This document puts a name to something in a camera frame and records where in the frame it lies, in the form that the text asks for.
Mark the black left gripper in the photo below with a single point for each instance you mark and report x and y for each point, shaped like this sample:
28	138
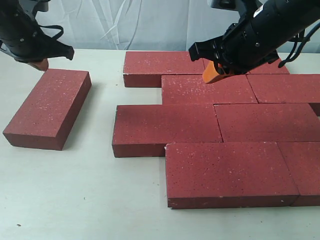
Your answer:
25	40

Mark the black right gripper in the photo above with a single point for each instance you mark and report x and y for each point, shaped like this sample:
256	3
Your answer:
254	39

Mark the red brick moved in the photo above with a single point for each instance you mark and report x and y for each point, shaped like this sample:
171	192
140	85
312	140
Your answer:
145	130

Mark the red brick back far right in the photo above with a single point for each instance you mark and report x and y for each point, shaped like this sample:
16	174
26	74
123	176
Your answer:
269	68

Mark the red brick second row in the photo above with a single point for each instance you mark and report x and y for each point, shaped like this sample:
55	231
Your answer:
271	122

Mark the red brick front row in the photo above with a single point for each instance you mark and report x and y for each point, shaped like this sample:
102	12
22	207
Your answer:
227	175

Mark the red brick front right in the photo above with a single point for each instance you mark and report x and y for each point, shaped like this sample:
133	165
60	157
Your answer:
303	162

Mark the white backdrop curtain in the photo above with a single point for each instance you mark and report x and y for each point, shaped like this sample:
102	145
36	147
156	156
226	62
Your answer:
148	25

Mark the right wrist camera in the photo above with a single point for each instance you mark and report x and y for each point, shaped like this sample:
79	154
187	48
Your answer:
235	5

